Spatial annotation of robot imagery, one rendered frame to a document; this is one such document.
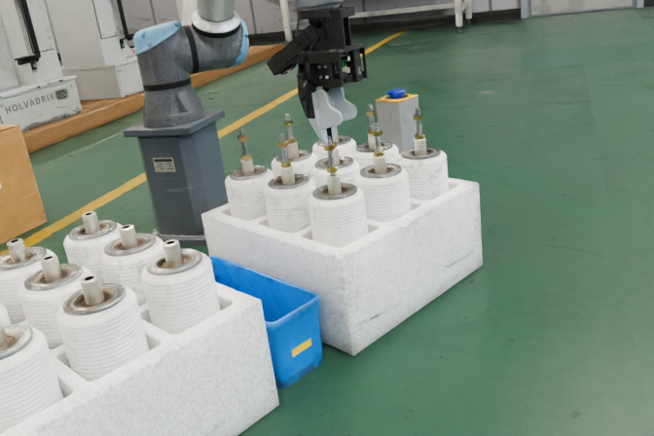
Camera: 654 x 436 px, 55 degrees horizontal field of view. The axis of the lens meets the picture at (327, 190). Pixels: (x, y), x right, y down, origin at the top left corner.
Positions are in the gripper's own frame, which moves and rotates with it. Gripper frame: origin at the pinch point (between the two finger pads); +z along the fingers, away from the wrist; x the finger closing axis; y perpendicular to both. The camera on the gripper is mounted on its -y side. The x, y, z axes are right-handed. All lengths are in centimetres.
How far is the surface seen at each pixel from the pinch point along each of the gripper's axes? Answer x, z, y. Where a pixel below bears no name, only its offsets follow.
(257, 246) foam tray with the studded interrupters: -5.3, 20.0, -14.3
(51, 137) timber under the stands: 74, 32, -216
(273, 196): -2.8, 10.8, -10.6
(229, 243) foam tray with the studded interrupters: -3.8, 21.5, -23.2
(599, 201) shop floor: 71, 35, 26
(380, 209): 7.2, 15.3, 4.5
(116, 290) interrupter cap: -39.8, 9.5, -5.4
